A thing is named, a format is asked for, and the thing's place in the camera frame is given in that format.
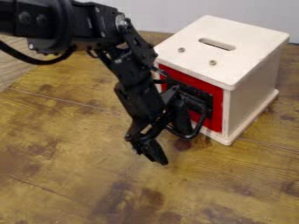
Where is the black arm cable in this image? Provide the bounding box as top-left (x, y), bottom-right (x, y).
top-left (150, 65), bottom-right (171, 86)

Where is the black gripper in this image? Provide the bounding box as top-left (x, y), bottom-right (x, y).
top-left (115, 79), bottom-right (193, 165)

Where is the white wooden box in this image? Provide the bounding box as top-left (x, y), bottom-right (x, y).
top-left (155, 15), bottom-right (290, 145)

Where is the black metal drawer handle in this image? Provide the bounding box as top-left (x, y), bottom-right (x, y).
top-left (166, 91), bottom-right (209, 139)

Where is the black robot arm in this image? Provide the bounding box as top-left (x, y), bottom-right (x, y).
top-left (0, 0), bottom-right (193, 165)

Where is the red drawer front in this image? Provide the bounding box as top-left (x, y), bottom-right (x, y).
top-left (158, 64), bottom-right (223, 133)

